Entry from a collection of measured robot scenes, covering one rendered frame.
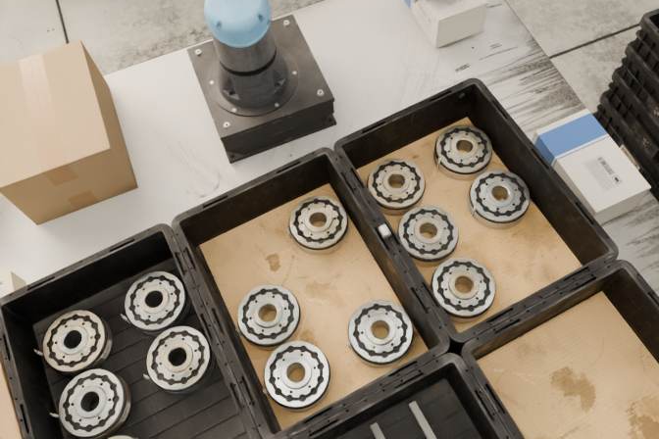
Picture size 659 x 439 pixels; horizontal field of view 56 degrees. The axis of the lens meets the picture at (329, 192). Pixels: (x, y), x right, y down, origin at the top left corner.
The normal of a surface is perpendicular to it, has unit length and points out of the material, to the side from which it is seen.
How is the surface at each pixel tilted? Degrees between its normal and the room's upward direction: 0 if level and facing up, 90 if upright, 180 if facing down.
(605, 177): 0
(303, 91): 2
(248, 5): 10
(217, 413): 0
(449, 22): 90
